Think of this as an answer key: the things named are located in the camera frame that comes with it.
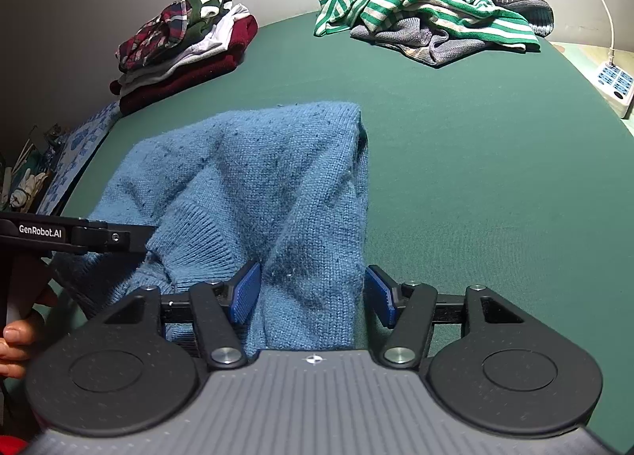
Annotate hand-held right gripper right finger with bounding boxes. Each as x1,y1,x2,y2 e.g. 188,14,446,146
364,264,526,369

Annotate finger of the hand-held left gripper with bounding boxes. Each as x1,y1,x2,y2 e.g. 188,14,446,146
69,218,162,256

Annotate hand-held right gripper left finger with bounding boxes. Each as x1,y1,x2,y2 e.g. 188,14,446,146
105,261,262,371

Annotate blue knit sweater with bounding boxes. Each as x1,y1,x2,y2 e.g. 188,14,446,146
50,101,370,354

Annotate stack of folded clothes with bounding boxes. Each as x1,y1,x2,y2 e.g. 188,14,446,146
110,15,259,116

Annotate person's left hand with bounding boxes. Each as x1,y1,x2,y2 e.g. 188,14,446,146
0,287,59,380

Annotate white gloves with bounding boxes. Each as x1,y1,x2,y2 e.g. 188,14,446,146
10,170,50,210

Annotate blue patterned white cloth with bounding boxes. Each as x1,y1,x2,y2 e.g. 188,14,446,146
34,101,122,215

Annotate red plaid shirt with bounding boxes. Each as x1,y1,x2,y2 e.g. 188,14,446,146
116,0,196,73

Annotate person's red clothing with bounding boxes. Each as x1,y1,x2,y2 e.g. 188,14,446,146
0,432,31,455

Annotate white power strip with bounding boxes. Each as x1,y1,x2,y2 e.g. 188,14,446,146
594,61,634,119

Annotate dark grey striped knit garment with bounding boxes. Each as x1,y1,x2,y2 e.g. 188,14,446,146
483,0,554,38

